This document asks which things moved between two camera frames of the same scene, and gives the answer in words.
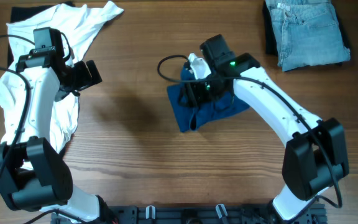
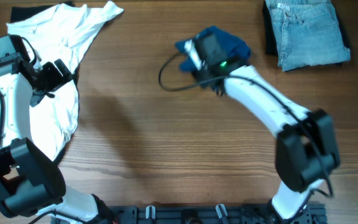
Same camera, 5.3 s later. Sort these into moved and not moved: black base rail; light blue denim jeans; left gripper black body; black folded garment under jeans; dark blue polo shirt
Moved: dark blue polo shirt; left gripper black body
Not moved: black folded garment under jeans; black base rail; light blue denim jeans
